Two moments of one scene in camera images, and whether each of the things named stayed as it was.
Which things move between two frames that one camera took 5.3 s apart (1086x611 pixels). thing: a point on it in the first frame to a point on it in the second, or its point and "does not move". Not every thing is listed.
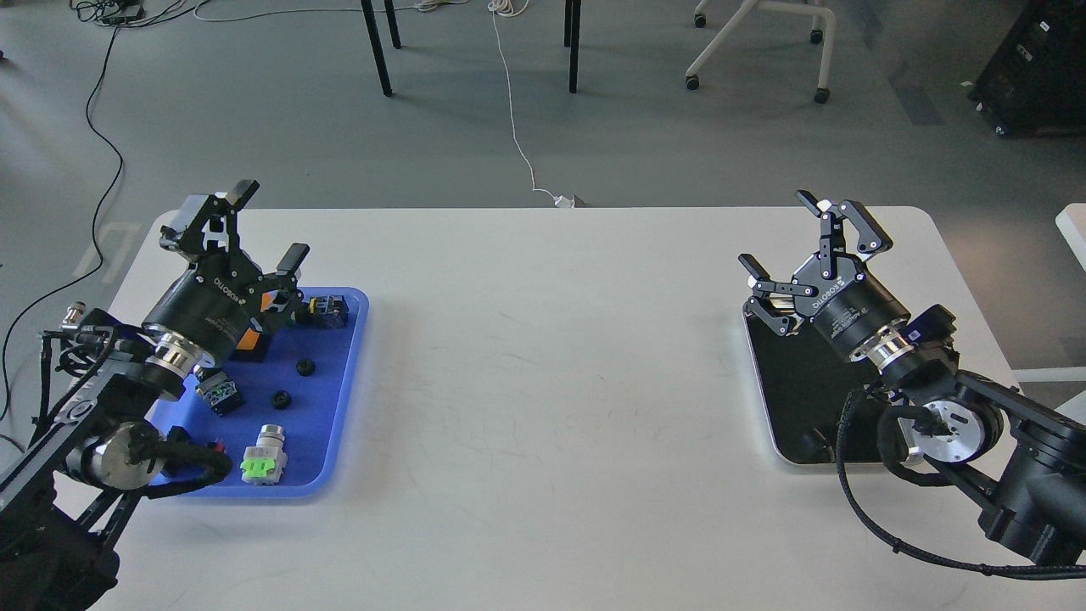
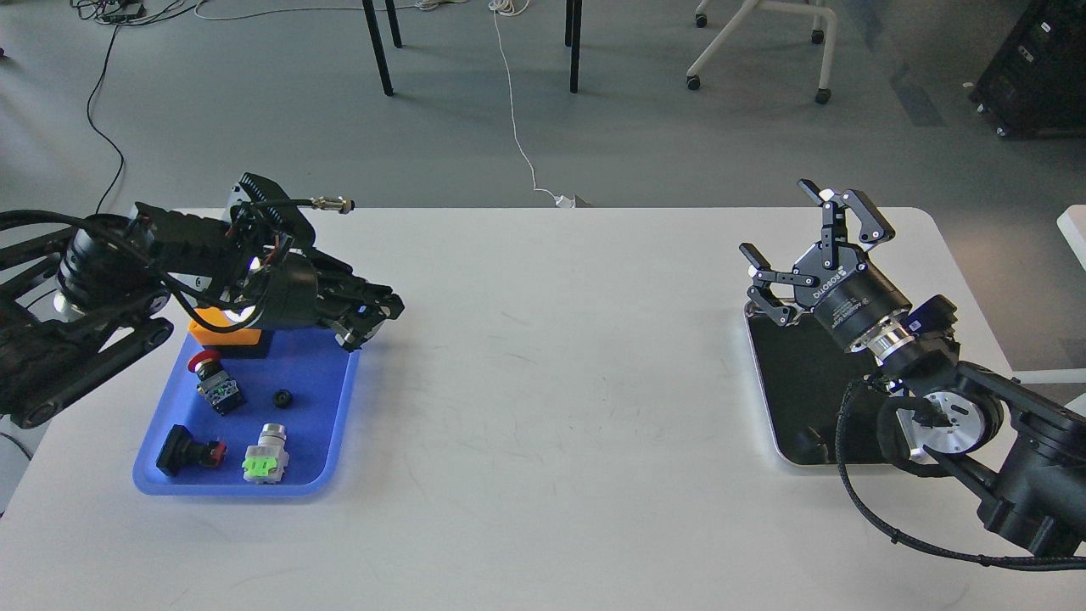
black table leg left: x=377 y=47 does not move
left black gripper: x=217 y=301 to x=317 y=289
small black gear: x=282 y=400 does not move
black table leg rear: x=392 y=19 does not move
